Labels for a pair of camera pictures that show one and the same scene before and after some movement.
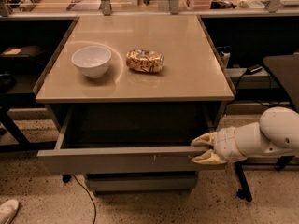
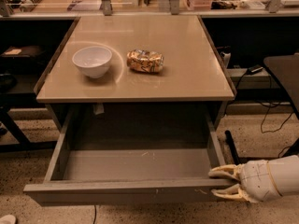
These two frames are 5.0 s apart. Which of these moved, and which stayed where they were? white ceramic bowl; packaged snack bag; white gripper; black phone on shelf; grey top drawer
Moved: grey top drawer; white gripper
Stayed: white ceramic bowl; black phone on shelf; packaged snack bag
